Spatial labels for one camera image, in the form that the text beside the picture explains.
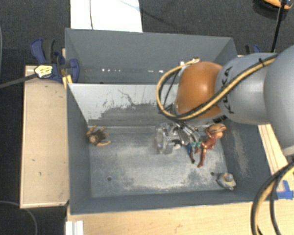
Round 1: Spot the pale wood flat board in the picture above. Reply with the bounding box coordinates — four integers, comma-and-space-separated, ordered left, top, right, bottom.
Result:
19, 65, 71, 209

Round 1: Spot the clear glass thing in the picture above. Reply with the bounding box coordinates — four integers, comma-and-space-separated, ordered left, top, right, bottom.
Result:
156, 123, 174, 155

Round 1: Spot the grey toy figure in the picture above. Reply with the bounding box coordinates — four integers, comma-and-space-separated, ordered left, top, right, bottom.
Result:
215, 172, 237, 191

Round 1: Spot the red-brown toy figure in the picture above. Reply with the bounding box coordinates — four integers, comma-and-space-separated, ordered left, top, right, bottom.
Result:
196, 123, 227, 168

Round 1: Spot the grey metal bin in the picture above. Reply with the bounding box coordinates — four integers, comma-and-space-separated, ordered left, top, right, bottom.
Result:
64, 27, 279, 215

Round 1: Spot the brown toy figure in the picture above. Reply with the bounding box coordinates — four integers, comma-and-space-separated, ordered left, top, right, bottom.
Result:
86, 124, 112, 147

